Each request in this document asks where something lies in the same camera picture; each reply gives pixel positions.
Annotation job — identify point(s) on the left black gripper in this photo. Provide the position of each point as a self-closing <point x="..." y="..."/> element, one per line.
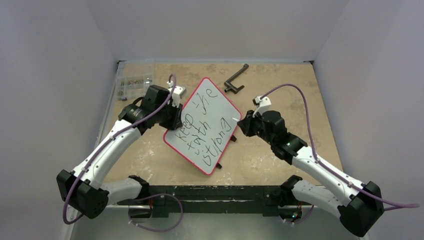
<point x="175" y="122"/>

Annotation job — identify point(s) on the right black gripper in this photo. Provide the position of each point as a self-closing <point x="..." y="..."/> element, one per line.
<point x="249" y="123"/>

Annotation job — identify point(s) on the red framed whiteboard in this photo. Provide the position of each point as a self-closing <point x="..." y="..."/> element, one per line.
<point x="207" y="127"/>

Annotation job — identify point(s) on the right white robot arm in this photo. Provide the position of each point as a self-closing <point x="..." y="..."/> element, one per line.
<point x="350" y="200"/>

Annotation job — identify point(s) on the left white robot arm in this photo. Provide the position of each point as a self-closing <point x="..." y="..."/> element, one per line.
<point x="84" y="189"/>

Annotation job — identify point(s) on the clear plastic screw box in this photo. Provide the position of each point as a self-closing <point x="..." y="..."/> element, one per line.
<point x="133" y="86"/>

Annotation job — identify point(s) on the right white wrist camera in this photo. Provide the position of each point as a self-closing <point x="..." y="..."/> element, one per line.
<point x="262" y="104"/>

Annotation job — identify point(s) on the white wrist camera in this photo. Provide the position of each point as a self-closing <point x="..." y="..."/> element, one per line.
<point x="177" y="94"/>
<point x="262" y="104"/>

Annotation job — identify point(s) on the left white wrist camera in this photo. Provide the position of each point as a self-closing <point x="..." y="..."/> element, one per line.
<point x="177" y="94"/>

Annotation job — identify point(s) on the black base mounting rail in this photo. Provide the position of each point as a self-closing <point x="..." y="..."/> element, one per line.
<point x="162" y="200"/>

